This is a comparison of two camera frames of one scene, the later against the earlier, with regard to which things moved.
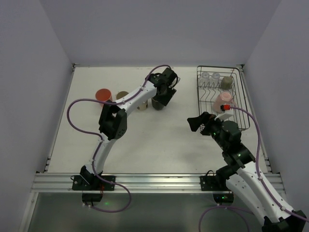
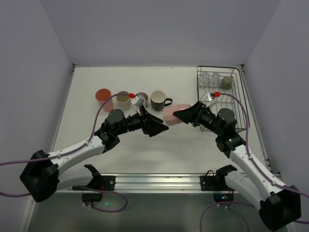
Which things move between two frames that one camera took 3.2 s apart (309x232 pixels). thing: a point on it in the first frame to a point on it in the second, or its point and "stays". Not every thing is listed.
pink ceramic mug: [224, 98] to [169, 118]
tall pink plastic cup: [104, 94] stays
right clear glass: [215, 79] stays
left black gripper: [166, 95] to [145, 122]
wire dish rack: [221, 90] stays
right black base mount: [222, 195] stays
